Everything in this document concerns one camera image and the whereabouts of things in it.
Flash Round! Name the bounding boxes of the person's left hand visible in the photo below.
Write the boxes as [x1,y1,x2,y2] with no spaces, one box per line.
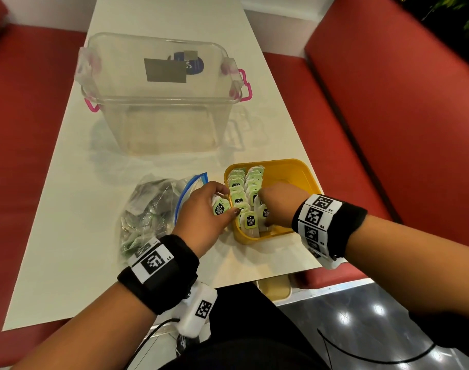
[172,180,241,258]

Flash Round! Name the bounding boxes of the person's right hand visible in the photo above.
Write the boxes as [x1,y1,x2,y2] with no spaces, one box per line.
[257,182,311,228]

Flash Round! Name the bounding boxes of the yellow tray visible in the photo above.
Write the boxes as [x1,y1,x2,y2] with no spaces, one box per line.
[224,158,323,245]

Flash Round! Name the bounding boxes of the rows of green-tagged tea bags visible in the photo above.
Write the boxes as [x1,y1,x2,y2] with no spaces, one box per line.
[226,165,272,239]

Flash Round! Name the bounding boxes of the clear zip bag blue seal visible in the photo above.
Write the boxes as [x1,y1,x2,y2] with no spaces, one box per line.
[120,172,209,263]

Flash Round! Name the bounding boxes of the person's right forearm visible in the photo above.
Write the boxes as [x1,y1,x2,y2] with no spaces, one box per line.
[346,215,469,328]

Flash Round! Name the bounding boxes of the person's left forearm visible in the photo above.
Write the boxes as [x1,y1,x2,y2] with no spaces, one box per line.
[11,283,158,370]

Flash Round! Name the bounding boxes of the person's black trousers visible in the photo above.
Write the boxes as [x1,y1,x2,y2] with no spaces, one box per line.
[159,282,329,370]

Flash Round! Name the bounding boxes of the person's black sleeve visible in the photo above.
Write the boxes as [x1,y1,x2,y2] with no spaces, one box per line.
[408,310,469,349]

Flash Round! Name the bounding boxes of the black right wristband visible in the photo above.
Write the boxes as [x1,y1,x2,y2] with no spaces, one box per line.
[291,193,369,261]

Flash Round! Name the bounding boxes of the black wristband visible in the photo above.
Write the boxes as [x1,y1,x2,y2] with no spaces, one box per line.
[291,193,369,261]
[117,234,200,316]

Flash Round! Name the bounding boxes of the black left wristband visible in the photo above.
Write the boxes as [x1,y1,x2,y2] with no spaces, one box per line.
[117,234,200,316]

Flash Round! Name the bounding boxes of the yellow lid under table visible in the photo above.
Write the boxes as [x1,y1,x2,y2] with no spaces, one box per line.
[256,274,293,303]

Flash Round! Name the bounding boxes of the black and white shoe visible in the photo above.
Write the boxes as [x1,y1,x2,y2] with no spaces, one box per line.
[175,334,212,357]

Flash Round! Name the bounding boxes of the red bench seat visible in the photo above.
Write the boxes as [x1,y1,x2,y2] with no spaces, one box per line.
[263,0,469,289]
[0,0,88,370]

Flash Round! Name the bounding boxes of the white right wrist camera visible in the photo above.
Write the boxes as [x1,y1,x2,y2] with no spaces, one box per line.
[302,238,347,271]

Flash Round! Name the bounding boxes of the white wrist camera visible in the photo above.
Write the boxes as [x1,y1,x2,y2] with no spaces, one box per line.
[174,281,218,340]
[302,238,347,271]

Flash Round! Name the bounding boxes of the clear storage box pink handles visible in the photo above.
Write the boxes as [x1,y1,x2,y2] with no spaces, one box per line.
[74,32,253,155]

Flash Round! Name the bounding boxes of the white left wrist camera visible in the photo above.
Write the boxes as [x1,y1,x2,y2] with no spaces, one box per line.
[174,281,218,340]

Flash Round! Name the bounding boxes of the black right camera cable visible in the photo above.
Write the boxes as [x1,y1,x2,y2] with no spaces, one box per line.
[317,329,437,365]

